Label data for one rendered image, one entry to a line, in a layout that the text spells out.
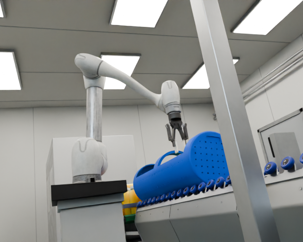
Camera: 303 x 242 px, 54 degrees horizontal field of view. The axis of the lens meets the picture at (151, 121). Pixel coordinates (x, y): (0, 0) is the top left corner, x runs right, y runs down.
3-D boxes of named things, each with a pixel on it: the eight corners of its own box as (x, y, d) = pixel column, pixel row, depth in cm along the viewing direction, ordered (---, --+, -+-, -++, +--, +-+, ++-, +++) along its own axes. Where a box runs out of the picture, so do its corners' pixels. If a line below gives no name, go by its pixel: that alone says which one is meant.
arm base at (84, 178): (74, 185, 146) (73, 173, 147) (67, 189, 165) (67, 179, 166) (110, 182, 153) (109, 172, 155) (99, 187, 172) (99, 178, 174)
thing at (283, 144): (285, 176, 99) (273, 132, 104) (277, 178, 103) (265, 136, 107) (307, 174, 103) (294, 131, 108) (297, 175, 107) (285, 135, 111)
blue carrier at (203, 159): (191, 186, 135) (187, 127, 145) (132, 203, 211) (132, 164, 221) (242, 188, 145) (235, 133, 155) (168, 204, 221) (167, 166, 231)
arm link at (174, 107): (182, 102, 175) (184, 111, 173) (175, 107, 183) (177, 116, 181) (169, 102, 171) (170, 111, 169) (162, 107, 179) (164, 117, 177)
